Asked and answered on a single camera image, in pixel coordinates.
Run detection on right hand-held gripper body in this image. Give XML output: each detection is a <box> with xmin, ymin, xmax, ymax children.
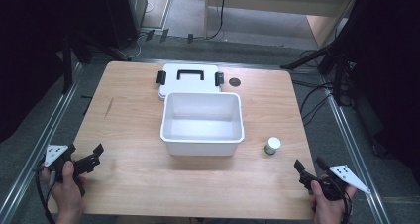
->
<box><xmin>298</xmin><ymin>165</ymin><xmax>371</xmax><ymax>202</ymax></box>

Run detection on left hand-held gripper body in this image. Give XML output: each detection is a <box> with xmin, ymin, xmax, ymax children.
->
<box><xmin>44</xmin><ymin>144</ymin><xmax>101</xmax><ymax>197</ymax></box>

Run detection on small white-capped jar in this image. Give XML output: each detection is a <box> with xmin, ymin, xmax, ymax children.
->
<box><xmin>263</xmin><ymin>136</ymin><xmax>282</xmax><ymax>157</ymax></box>

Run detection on white plastic storage box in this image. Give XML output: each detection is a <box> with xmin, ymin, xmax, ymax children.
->
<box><xmin>159</xmin><ymin>91</ymin><xmax>246</xmax><ymax>157</ymax></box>

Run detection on white lid with black handle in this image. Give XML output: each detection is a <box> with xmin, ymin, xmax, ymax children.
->
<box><xmin>155</xmin><ymin>62</ymin><xmax>225</xmax><ymax>101</ymax></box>

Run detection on person's right hand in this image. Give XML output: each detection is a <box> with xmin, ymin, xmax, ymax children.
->
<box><xmin>309</xmin><ymin>179</ymin><xmax>359</xmax><ymax>220</ymax></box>

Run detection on person's left hand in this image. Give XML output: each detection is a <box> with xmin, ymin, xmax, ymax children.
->
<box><xmin>42</xmin><ymin>160</ymin><xmax>87</xmax><ymax>216</ymax></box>

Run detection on black upright stand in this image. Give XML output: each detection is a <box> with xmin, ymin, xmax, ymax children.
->
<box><xmin>60</xmin><ymin>35</ymin><xmax>75</xmax><ymax>95</ymax></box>

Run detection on black curtain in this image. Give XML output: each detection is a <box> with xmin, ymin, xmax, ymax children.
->
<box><xmin>330</xmin><ymin>0</ymin><xmax>420</xmax><ymax>178</ymax></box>
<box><xmin>0</xmin><ymin>0</ymin><xmax>110</xmax><ymax>145</ymax></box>

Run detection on black tripod stand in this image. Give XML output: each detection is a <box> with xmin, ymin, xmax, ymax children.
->
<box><xmin>279</xmin><ymin>35</ymin><xmax>353</xmax><ymax>107</ymax></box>

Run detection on dark cabinet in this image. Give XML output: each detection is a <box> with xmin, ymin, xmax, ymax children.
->
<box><xmin>100</xmin><ymin>0</ymin><xmax>149</xmax><ymax>51</ymax></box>

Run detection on light wooden furniture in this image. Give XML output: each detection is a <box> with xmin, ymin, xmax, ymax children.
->
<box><xmin>203</xmin><ymin>0</ymin><xmax>362</xmax><ymax>51</ymax></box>

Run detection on aluminium frame rail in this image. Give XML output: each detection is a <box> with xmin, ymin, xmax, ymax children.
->
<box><xmin>317</xmin><ymin>72</ymin><xmax>392</xmax><ymax>224</ymax></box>
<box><xmin>0</xmin><ymin>60</ymin><xmax>84</xmax><ymax>224</ymax></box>

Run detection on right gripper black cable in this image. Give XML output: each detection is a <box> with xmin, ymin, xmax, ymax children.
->
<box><xmin>340</xmin><ymin>189</ymin><xmax>354</xmax><ymax>224</ymax></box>

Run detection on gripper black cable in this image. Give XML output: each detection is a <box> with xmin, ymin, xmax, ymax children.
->
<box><xmin>34</xmin><ymin>163</ymin><xmax>56</xmax><ymax>224</ymax></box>
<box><xmin>340</xmin><ymin>189</ymin><xmax>354</xmax><ymax>224</ymax></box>

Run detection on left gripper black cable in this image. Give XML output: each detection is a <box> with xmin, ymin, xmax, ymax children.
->
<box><xmin>34</xmin><ymin>163</ymin><xmax>56</xmax><ymax>224</ymax></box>

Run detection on black floor cables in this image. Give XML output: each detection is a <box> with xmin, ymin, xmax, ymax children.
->
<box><xmin>291</xmin><ymin>78</ymin><xmax>335</xmax><ymax>127</ymax></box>

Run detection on white floor cable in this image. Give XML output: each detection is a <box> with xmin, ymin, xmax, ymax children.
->
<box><xmin>114</xmin><ymin>31</ymin><xmax>145</xmax><ymax>60</ymax></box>

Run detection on black hanging cable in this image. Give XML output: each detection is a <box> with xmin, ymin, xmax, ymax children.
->
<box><xmin>197</xmin><ymin>0</ymin><xmax>230</xmax><ymax>41</ymax></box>

